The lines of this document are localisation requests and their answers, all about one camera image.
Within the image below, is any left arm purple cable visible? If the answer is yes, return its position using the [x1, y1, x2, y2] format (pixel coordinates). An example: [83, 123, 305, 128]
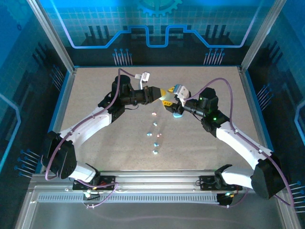
[41, 68, 143, 210]

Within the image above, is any long aluminium base rail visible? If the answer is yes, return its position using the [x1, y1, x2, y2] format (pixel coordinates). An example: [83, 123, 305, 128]
[32, 169, 286, 193]

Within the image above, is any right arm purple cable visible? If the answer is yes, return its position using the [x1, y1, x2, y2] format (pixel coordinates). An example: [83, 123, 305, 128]
[187, 78, 296, 209]

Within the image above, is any aluminium table side rail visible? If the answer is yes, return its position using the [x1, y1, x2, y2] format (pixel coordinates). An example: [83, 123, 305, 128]
[39, 68, 77, 174]
[238, 66, 275, 156]

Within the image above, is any slotted grey cable duct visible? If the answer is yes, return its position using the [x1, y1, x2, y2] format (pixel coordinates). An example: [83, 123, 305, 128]
[37, 193, 226, 203]

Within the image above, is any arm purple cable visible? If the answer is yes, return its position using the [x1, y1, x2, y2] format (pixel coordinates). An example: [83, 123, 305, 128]
[41, 68, 143, 210]
[187, 78, 296, 209]

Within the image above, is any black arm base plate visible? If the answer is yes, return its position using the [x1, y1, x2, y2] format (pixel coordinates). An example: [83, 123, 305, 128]
[199, 175, 243, 191]
[72, 175, 118, 191]

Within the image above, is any aluminium frame post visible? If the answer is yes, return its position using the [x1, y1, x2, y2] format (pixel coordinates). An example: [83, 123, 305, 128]
[239, 0, 288, 73]
[25, 0, 76, 73]

